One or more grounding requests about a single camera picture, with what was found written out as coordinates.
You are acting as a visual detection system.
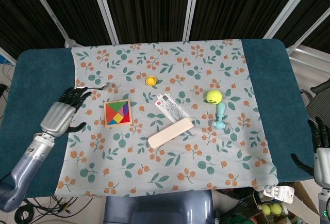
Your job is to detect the packaged ruler set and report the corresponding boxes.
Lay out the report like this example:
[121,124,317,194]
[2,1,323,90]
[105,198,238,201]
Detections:
[154,92,194,123]

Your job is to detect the colourful tangram puzzle box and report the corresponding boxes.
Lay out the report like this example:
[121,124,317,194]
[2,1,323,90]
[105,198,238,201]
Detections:
[103,99,133,129]

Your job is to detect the black mesh office chair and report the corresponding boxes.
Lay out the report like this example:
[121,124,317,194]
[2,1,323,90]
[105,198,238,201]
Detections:
[300,78,330,122]

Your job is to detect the green triangle tangram piece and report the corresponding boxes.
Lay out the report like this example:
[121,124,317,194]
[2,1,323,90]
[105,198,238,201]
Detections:
[107,101,128,112]

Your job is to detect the white blister pack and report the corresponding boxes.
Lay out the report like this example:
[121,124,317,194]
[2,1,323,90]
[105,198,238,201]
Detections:
[262,185,295,204]

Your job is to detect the yellow-green tennis ball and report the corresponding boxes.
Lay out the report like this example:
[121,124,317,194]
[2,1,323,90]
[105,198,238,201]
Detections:
[206,89,223,105]

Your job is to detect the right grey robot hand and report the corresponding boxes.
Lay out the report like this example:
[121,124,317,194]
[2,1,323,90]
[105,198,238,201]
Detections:
[290,117,330,184]

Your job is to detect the white aluminium partition post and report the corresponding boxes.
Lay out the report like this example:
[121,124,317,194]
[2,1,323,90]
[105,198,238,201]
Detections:
[181,0,202,41]
[285,9,330,66]
[23,0,78,48]
[89,0,120,45]
[262,0,317,39]

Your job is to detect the teal table cover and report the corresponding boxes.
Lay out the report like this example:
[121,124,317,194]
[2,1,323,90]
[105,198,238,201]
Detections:
[0,39,317,199]

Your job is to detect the floral tablecloth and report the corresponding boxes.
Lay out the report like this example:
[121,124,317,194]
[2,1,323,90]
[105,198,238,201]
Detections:
[54,39,279,198]

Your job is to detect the black floor cables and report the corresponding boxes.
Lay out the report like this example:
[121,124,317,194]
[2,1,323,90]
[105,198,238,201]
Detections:
[14,194,95,223]

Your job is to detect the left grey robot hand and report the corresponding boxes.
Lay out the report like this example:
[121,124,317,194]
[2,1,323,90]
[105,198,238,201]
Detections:
[40,87,92,138]

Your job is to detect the red triangle tangram piece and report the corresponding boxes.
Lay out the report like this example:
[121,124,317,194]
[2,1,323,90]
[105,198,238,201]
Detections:
[106,103,119,126]

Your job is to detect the beige wooden block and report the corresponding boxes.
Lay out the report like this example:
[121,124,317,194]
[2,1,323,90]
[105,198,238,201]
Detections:
[147,117,194,149]

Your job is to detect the cardboard box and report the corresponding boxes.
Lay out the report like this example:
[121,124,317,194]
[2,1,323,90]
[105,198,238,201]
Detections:
[251,181,320,224]

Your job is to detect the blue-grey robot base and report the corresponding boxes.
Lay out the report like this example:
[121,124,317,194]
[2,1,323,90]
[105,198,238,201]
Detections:
[104,189,215,224]

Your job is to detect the metal spoon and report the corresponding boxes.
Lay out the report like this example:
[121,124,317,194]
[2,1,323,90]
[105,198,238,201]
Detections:
[75,82,110,91]

